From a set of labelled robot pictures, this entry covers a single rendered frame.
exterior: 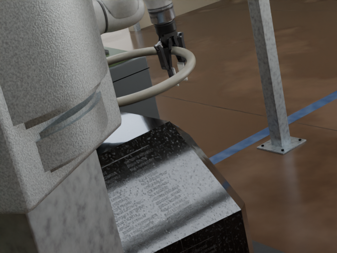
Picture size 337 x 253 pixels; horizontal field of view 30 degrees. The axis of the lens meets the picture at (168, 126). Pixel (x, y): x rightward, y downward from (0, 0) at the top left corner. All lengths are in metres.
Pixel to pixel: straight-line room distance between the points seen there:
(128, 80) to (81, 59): 2.07
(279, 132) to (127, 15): 1.17
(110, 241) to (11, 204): 0.26
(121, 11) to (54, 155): 2.15
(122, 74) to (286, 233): 0.99
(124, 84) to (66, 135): 2.06
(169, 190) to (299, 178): 1.56
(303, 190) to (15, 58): 2.54
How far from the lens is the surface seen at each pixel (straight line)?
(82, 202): 0.86
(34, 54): 0.69
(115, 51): 2.87
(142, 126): 1.88
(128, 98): 1.89
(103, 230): 0.92
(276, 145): 3.61
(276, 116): 3.52
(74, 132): 0.75
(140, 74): 2.83
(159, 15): 2.18
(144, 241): 1.66
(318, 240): 2.71
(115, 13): 2.85
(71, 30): 0.72
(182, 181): 1.77
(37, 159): 0.72
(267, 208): 3.00
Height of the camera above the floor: 1.44
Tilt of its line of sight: 20 degrees down
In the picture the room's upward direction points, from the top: 13 degrees counter-clockwise
